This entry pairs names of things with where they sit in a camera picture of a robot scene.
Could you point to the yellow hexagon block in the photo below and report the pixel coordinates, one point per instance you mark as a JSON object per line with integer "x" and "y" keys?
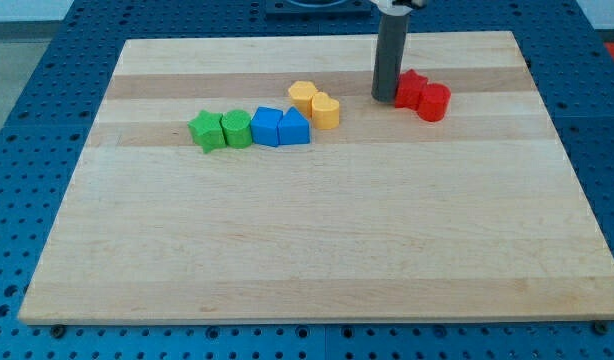
{"x": 301, "y": 94}

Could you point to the green star block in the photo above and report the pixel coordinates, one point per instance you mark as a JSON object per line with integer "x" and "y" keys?
{"x": 206, "y": 131}

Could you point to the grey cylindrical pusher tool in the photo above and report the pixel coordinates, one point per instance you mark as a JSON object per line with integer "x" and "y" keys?
{"x": 391, "y": 38}

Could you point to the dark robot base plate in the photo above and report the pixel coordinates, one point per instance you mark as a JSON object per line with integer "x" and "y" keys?
{"x": 318, "y": 8}

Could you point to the green cylinder block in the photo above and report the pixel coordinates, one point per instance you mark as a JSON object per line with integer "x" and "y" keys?
{"x": 236, "y": 125}

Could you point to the blue triangle block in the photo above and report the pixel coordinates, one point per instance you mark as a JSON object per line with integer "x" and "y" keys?
{"x": 293, "y": 128}

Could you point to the red cylinder block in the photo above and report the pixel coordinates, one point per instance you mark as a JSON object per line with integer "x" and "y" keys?
{"x": 434, "y": 101}

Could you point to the blue cube block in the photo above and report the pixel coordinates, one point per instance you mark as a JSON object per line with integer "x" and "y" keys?
{"x": 264, "y": 126}

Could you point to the red star block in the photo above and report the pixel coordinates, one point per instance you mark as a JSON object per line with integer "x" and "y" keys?
{"x": 409, "y": 90}

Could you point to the wooden board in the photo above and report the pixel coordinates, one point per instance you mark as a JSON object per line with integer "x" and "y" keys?
{"x": 386, "y": 218}

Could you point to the yellow heart block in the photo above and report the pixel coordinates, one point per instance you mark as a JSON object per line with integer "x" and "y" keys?
{"x": 325, "y": 111}

